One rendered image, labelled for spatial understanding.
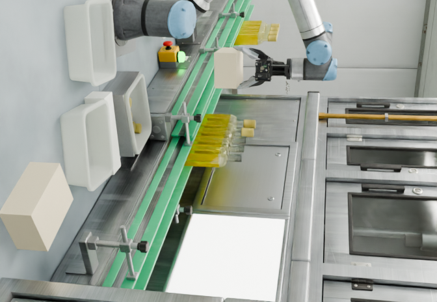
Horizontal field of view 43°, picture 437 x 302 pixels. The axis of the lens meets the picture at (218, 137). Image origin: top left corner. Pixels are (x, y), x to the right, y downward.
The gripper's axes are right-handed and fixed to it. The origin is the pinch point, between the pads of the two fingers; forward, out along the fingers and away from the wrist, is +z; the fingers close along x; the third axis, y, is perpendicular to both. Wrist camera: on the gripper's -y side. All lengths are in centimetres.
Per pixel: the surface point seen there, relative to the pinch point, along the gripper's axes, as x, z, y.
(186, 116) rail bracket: 14.9, 13.8, 13.7
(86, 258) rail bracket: 37, 25, 75
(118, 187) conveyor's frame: 32, 30, 38
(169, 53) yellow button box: -1.7, 30.2, -23.8
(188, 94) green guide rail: 11.6, 18.6, -8.5
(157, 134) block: 22.1, 25.1, 11.6
